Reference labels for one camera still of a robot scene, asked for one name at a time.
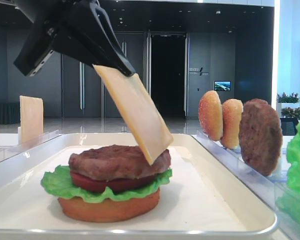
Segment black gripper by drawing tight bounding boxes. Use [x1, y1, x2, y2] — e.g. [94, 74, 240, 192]
[14, 0, 135, 77]

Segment orange cheese slice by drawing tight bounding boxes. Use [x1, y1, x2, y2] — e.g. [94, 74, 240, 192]
[19, 95, 44, 143]
[93, 65, 173, 165]

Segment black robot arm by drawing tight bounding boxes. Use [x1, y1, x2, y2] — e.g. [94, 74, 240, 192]
[14, 0, 136, 77]

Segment brown meat patty on stack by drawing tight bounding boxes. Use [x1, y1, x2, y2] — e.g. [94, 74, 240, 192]
[68, 144, 171, 181]

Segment red tomato slice on stack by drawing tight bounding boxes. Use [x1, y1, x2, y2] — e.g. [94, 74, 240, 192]
[70, 171, 156, 193]

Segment green lettuce leaf on stack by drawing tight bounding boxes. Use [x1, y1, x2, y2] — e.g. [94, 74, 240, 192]
[40, 165, 173, 204]

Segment brown meat patty upright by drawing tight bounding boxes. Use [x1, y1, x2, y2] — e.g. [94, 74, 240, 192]
[238, 98, 283, 176]

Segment green lettuce leaf upright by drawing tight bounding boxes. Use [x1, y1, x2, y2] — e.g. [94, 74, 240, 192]
[276, 122, 300, 224]

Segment bun half far right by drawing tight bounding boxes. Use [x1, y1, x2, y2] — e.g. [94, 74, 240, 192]
[198, 90, 223, 141]

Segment bun half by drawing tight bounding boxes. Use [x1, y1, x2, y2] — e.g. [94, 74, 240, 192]
[220, 98, 243, 149]
[198, 90, 223, 141]

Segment bun half near right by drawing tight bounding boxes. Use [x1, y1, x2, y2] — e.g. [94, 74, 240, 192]
[220, 98, 243, 149]

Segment bottom bun on tray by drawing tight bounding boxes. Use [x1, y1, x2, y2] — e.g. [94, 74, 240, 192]
[58, 189, 160, 223]

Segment white rectangular metal tray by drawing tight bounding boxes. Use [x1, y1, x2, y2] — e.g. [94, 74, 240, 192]
[0, 133, 278, 240]

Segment flower planter box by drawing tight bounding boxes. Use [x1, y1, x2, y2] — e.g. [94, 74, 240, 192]
[276, 92, 300, 120]

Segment wall display screen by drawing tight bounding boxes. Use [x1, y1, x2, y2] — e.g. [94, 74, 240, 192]
[214, 81, 231, 92]

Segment clear left long rail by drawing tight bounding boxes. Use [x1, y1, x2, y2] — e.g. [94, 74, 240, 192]
[0, 130, 60, 162]

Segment clear long rail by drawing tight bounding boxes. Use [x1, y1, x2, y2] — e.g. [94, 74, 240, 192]
[0, 130, 60, 162]
[193, 130, 300, 240]

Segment clear right long rail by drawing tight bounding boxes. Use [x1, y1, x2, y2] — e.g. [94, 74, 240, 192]
[193, 130, 300, 240]

